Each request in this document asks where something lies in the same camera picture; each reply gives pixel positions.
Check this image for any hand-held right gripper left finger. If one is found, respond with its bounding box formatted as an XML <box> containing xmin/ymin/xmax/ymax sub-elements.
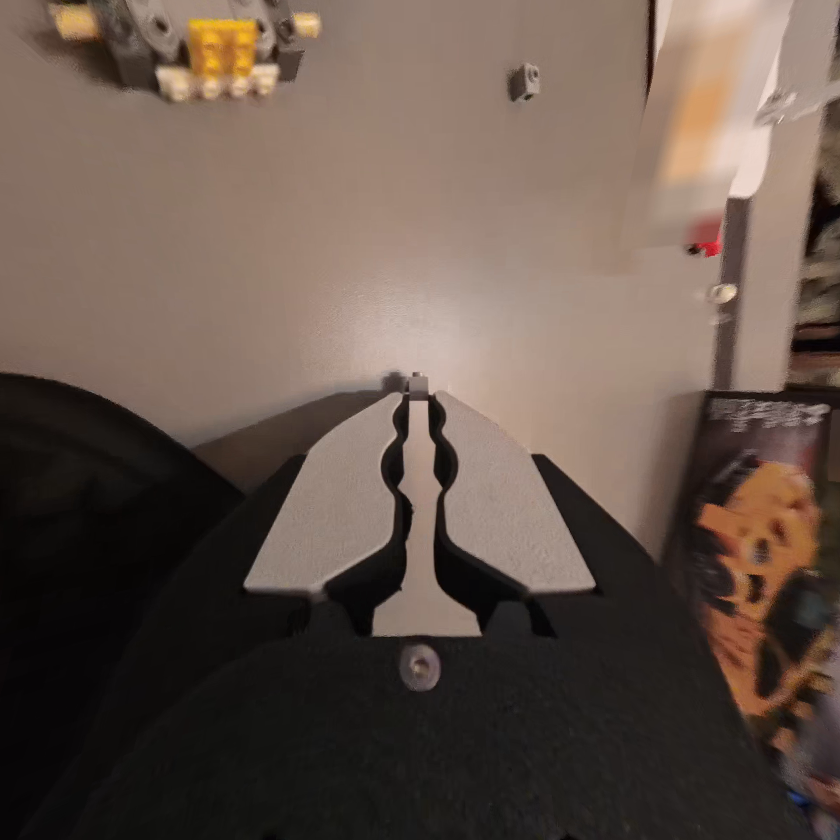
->
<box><xmin>243</xmin><ymin>391</ymin><xmax>414</xmax><ymax>636</ymax></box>

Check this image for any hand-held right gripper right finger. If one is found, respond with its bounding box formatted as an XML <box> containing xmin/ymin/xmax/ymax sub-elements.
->
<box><xmin>425</xmin><ymin>391</ymin><xmax>598</xmax><ymax>636</ymax></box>

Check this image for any toy brick car chassis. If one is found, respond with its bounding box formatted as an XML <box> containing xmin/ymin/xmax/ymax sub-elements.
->
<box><xmin>49</xmin><ymin>0</ymin><xmax>322</xmax><ymax>105</ymax></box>

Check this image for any grey desk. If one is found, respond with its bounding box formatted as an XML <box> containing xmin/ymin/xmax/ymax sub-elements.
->
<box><xmin>0</xmin><ymin>0</ymin><xmax>805</xmax><ymax>637</ymax></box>

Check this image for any black toy car box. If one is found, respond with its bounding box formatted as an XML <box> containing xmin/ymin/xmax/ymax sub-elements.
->
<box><xmin>663</xmin><ymin>390</ymin><xmax>840</xmax><ymax>840</ymax></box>

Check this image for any red toy minifigure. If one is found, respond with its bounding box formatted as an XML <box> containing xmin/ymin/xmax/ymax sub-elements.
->
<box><xmin>682</xmin><ymin>220</ymin><xmax>724</xmax><ymax>258</ymax></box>

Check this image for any grey toy brick side stud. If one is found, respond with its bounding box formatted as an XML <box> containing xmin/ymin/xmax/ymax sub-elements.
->
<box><xmin>508</xmin><ymin>62</ymin><xmax>542</xmax><ymax>105</ymax></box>

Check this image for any white stand base board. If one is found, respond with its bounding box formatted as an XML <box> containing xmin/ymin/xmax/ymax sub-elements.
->
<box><xmin>650</xmin><ymin>0</ymin><xmax>840</xmax><ymax>198</ymax></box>

